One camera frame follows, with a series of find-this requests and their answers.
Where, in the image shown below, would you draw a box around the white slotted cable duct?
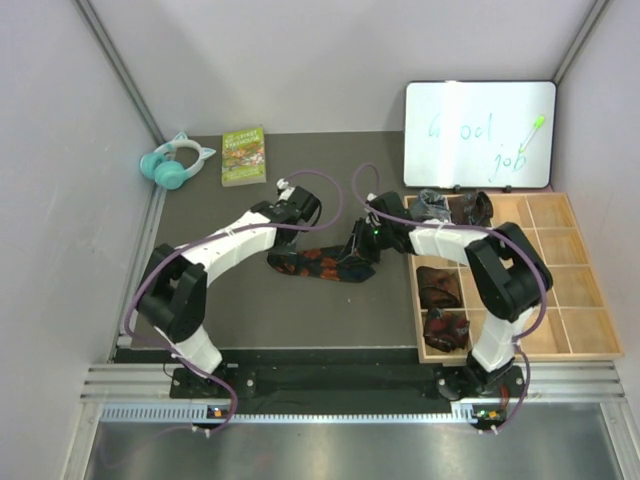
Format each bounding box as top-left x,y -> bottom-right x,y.
100,403 -> 498,425

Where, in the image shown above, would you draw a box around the green marker pen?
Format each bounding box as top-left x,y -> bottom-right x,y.
518,115 -> 546,153

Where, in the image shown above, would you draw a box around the white dry-erase board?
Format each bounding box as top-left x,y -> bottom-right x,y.
403,81 -> 557,189

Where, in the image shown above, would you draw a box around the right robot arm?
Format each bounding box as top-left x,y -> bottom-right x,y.
349,191 -> 553,400

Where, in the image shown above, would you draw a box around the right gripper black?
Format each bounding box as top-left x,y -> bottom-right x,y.
337,218 -> 393,267

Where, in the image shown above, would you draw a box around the green paperback book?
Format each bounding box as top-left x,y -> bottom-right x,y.
221,127 -> 266,187

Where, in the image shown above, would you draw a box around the wooden compartment tray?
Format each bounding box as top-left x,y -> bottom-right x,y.
409,192 -> 623,365

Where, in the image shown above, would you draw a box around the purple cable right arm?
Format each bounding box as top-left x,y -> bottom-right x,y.
353,163 -> 549,435

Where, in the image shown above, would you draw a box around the dark orange floral tie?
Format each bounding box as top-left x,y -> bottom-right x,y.
267,245 -> 376,283

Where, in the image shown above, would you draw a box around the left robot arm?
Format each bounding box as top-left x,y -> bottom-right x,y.
134,180 -> 322,397

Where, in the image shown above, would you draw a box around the brown red rolled tie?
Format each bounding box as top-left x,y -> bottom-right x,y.
448,191 -> 494,227

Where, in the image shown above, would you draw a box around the grey rolled tie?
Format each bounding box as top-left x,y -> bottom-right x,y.
409,189 -> 451,223

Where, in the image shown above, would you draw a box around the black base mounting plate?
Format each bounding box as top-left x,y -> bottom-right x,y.
169,347 -> 524,414

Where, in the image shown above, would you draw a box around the teal cat-ear headphones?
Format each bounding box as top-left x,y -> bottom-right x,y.
139,132 -> 216,190

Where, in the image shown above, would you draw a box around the dark brown rolled tie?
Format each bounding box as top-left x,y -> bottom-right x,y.
416,266 -> 462,309

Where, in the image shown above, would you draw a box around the red patterned rolled tie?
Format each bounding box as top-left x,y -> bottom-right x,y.
423,308 -> 470,353

